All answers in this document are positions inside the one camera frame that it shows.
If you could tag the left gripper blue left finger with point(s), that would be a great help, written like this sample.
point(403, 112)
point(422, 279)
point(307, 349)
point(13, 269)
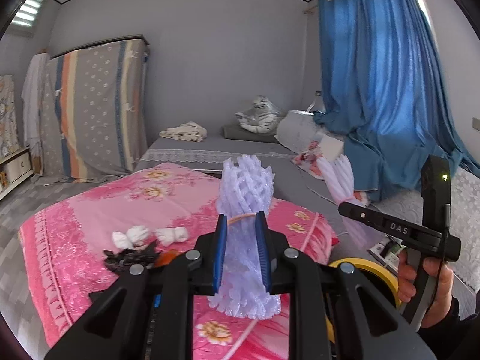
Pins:
point(218, 251)

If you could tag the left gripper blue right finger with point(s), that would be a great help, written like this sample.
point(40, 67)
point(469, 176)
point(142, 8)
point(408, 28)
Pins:
point(264, 245)

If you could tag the white foam fruit net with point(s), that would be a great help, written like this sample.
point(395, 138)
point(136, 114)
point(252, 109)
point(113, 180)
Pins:
point(246, 188)

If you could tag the orange peel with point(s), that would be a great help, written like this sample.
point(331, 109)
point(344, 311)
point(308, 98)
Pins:
point(165, 257)

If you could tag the person's right hand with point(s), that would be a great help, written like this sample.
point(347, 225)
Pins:
point(443, 298)

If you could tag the grey sofa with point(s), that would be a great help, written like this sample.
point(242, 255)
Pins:
point(294, 185)

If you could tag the white tissue ball right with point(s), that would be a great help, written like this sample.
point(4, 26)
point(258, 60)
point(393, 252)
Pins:
point(169, 236)

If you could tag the white tissue ball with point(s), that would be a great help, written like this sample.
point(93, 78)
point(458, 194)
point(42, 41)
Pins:
point(134, 238)
point(169, 236)

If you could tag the floral pink small cloth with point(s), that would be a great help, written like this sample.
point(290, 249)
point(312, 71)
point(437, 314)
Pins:
point(307, 160)

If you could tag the white tissue ball left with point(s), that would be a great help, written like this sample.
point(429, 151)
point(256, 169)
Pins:
point(134, 238)

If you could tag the grey cushion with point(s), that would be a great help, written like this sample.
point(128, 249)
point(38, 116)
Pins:
point(236, 132)

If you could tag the white tiger plush toy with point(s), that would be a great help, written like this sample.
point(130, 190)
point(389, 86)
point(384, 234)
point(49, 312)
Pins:
point(262, 118)

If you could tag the cream crumpled cloth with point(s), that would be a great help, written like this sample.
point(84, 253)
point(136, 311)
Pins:
point(190, 131)

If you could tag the blue curtain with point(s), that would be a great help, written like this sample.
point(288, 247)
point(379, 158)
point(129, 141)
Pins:
point(384, 93)

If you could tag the pink floral quilt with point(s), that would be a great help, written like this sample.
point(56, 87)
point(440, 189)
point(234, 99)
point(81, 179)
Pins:
point(63, 252)

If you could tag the striped grey mattress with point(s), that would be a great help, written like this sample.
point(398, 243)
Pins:
point(91, 113)

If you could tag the white drawer cabinet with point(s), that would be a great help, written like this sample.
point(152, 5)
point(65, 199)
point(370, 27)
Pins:
point(15, 169)

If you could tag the cartoon patterned mattress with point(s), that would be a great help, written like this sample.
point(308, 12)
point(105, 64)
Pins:
point(9, 140)

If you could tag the white hanging garment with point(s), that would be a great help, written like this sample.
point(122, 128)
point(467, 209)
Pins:
point(31, 95)

